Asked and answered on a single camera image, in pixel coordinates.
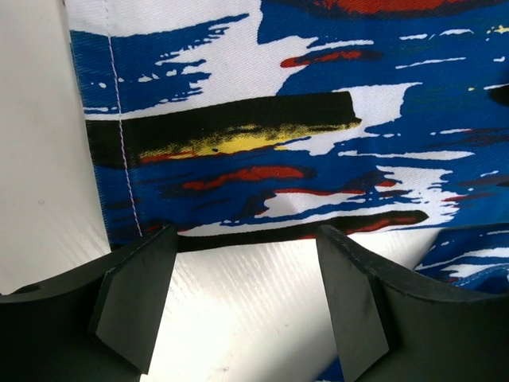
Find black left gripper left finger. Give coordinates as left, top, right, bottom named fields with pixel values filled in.
left=1, top=226, right=177, bottom=381

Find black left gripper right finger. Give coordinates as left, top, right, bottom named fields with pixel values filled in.
left=316, top=225, right=508, bottom=381

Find blue patterned trousers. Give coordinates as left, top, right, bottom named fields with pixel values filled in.
left=65, top=1, right=508, bottom=297

